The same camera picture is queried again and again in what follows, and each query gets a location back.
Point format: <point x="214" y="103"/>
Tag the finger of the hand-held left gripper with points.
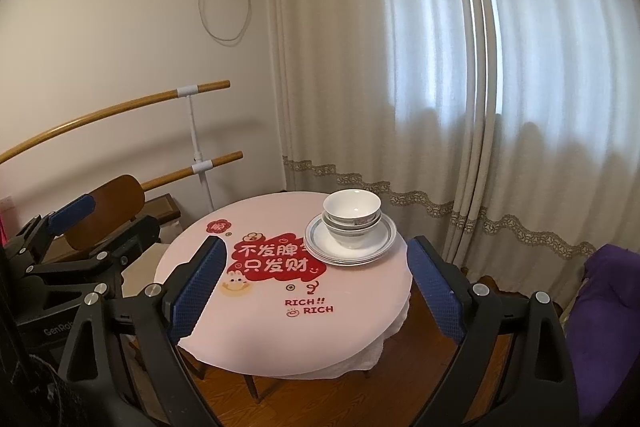
<point x="75" y="209"/>
<point x="135" y="239"/>

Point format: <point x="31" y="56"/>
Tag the wooden chair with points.
<point x="115" y="202"/>
<point x="220" y="158"/>

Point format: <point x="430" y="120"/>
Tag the white barre stand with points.
<point x="194" y="127"/>

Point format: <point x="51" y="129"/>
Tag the high wooden barre rail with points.
<point x="100" y="117"/>

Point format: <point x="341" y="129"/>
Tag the dark wooden frame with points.
<point x="162" y="207"/>

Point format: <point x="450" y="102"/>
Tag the dark knit clothing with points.
<point x="40" y="397"/>

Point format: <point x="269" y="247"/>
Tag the round pink printed table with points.
<point x="250" y="332"/>

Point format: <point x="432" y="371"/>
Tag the large grey-rimmed white plate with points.
<point x="345" y="262"/>
<point x="340" y="265"/>

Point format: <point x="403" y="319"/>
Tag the beige lace-trimmed curtain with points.
<point x="340" y="57"/>
<point x="560" y="82"/>

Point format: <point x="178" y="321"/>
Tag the purple cloth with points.
<point x="610" y="307"/>

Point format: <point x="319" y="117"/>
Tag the white cloth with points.
<point x="370" y="354"/>

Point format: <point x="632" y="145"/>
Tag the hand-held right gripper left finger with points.
<point x="200" y="282"/>

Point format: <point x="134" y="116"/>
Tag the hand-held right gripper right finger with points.
<point x="435" y="287"/>

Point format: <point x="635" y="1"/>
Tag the white porcelain bowl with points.
<point x="326" y="222"/>
<point x="350" y="202"/>
<point x="350" y="241"/>

